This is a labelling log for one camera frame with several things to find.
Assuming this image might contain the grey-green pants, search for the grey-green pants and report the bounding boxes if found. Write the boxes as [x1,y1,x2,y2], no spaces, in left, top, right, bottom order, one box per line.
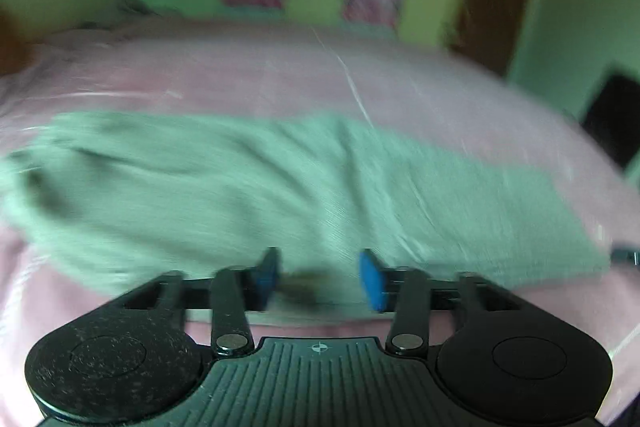
[0,110,612,324]

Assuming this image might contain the crumpled grey cloth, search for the crumpled grey cloth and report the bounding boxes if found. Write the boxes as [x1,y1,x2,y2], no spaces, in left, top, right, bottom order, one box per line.
[80,0,166,30]

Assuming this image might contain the bed with pink checked sheet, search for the bed with pink checked sheet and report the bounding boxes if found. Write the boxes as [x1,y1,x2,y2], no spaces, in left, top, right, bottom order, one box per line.
[0,14,640,427]

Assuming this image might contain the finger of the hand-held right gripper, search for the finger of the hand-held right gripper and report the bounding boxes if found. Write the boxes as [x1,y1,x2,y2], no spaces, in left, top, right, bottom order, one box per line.
[610,245,640,268]

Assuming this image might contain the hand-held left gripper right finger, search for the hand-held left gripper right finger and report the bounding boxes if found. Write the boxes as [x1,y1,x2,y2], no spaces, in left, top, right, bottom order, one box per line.
[359,248,527,354]

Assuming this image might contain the orange pillow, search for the orange pillow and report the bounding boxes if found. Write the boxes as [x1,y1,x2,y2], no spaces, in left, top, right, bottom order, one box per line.
[0,4,36,76]

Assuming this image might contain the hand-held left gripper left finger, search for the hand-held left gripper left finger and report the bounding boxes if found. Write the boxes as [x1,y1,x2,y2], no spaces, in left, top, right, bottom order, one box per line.
[121,247,281,356]

